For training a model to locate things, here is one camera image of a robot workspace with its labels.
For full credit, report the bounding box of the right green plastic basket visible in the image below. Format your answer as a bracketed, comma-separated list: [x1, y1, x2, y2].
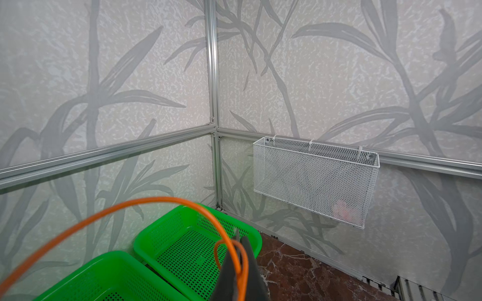
[134, 206, 262, 300]

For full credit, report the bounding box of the pink object in wire basket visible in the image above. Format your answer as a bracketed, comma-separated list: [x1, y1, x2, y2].
[333, 200, 358, 224]

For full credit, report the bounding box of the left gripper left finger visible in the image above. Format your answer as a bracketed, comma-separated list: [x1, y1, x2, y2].
[210, 251, 238, 301]

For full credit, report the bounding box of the green plastic basket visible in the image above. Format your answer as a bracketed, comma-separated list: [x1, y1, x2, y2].
[36, 251, 187, 300]
[134, 206, 262, 300]

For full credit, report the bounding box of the aluminium rail base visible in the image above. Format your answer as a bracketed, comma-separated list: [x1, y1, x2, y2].
[361, 276, 455, 301]

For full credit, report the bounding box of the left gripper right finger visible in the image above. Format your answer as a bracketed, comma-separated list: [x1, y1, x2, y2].
[240, 237, 269, 301]

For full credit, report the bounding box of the white wire mesh basket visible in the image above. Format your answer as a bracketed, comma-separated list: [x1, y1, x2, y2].
[253, 135, 380, 229]

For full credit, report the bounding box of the middle green plastic basket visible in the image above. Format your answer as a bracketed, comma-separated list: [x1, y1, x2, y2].
[36, 251, 187, 300]

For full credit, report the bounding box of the orange cable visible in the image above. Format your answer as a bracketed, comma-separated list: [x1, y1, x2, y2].
[0, 196, 250, 301]

